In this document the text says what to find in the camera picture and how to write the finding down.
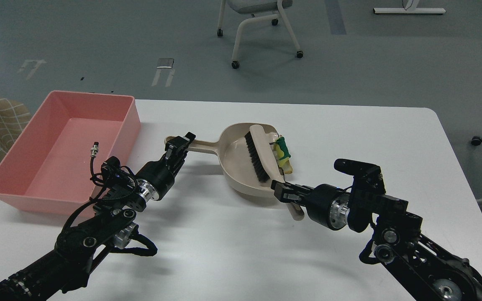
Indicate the beige plastic dustpan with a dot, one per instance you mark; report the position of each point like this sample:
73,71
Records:
232,153

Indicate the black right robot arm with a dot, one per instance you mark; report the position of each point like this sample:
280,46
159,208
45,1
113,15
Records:
427,271

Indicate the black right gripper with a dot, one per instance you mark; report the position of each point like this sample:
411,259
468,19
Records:
325,204

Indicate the grey floor socket plate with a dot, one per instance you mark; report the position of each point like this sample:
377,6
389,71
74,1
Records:
165,63

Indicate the pink plastic bin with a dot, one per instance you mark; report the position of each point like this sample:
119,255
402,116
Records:
47,169

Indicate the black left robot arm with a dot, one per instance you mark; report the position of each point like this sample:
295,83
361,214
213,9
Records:
104,225

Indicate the beige hand brush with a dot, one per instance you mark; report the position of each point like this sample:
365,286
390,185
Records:
264,170

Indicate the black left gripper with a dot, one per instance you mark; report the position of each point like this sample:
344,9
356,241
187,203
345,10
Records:
156,178

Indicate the yellow sponge piece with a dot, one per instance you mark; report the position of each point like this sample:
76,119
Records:
282,153

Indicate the white desk foot bar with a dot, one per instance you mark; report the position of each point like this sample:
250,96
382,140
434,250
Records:
409,8

